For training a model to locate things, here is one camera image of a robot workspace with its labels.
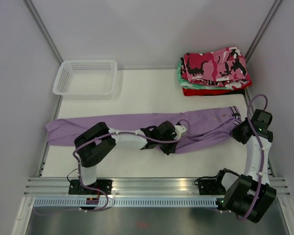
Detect lilac trousers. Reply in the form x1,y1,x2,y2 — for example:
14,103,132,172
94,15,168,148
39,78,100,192
45,106,242,154

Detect pink camouflage trousers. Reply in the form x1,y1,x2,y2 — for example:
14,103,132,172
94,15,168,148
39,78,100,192
181,47,252,89

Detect white plastic basket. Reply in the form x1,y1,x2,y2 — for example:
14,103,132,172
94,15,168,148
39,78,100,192
53,59,118,100

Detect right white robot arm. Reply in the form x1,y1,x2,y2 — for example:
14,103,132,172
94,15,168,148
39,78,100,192
213,109,276,223

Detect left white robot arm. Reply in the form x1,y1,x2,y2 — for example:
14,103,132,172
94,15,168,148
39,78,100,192
73,121,188,194

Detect red folded trousers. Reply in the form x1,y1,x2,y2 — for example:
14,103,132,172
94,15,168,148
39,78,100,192
182,81,252,96

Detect green tie-dye folded trousers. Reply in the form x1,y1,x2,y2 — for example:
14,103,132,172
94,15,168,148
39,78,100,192
177,62,234,92

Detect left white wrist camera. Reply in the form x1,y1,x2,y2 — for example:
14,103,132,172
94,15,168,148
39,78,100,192
174,125,188,140

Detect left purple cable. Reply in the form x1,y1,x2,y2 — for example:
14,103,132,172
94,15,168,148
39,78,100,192
73,119,191,194

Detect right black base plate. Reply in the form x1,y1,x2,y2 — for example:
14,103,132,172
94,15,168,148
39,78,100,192
197,179,226,195

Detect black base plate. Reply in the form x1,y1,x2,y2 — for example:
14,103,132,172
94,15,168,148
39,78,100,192
68,179,112,195
197,179,226,195

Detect white slotted cable duct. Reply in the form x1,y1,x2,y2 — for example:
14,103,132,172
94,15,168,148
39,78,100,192
33,197,224,208

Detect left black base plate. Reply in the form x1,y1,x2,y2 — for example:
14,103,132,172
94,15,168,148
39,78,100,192
68,179,112,195

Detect right aluminium frame post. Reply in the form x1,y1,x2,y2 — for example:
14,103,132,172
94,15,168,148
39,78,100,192
245,0,283,61

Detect aluminium frame post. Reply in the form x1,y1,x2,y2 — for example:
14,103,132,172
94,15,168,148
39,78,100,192
245,0,283,61
22,0,64,65

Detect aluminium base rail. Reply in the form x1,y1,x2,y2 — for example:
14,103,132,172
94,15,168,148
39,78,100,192
24,176,291,196

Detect left aluminium frame post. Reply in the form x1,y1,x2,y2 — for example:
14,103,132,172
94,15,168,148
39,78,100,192
22,0,64,65

